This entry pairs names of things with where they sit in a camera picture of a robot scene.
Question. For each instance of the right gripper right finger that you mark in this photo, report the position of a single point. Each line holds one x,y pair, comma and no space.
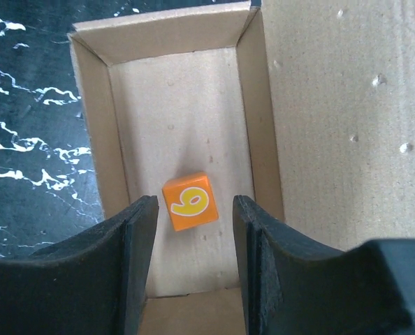
292,284

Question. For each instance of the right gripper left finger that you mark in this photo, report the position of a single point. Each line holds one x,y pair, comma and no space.
91,283

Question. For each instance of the small orange cube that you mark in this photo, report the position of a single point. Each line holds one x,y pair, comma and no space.
190,201

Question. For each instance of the cardboard box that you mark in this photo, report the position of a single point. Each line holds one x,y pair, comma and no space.
306,107

